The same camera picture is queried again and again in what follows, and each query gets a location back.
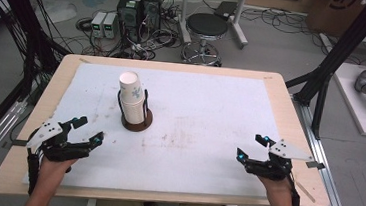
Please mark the tan tape strip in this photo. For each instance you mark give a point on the tan tape strip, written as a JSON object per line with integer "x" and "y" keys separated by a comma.
{"x": 304, "y": 191}

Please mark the wooden table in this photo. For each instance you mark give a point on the wooden table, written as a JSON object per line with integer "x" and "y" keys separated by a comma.
{"x": 286, "y": 118}

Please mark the black metal frame post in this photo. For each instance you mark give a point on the black metal frame post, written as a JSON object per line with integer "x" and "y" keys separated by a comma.
{"x": 23, "y": 29}
{"x": 339, "y": 56}

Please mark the dark tape strip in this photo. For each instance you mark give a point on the dark tape strip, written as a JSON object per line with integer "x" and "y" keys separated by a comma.
{"x": 17, "y": 142}
{"x": 316, "y": 165}

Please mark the white platform board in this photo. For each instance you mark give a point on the white platform board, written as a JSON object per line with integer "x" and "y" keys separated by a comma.
{"x": 354, "y": 111}

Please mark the stack of white paper cups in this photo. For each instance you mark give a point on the stack of white paper cups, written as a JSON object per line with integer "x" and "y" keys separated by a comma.
{"x": 132, "y": 95}

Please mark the person's left hand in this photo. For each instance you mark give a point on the person's left hand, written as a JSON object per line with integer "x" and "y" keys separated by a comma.
{"x": 55, "y": 167}

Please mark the black computer tower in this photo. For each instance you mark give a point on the black computer tower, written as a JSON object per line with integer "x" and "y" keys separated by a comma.
{"x": 151, "y": 10}
{"x": 128, "y": 18}

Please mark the white desk frame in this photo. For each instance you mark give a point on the white desk frame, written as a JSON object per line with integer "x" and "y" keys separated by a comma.
{"x": 239, "y": 24}

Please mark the white table mat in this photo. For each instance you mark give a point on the white table mat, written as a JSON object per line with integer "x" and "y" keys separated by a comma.
{"x": 195, "y": 124}

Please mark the large cardboard box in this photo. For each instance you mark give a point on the large cardboard box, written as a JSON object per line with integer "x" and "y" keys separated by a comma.
{"x": 339, "y": 13}

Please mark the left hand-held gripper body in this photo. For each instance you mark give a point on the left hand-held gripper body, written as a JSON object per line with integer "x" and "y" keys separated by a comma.
{"x": 54, "y": 145}

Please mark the grey power supply unit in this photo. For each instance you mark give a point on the grey power supply unit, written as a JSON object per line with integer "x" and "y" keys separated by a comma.
{"x": 111, "y": 25}
{"x": 98, "y": 24}

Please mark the person's right hand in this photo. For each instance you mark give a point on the person's right hand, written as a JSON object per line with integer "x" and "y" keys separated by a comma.
{"x": 275, "y": 186}

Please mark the black round stool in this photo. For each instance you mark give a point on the black round stool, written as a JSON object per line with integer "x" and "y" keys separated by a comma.
{"x": 206, "y": 24}

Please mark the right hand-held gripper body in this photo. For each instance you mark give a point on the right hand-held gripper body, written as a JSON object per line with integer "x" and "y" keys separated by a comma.
{"x": 276, "y": 164}

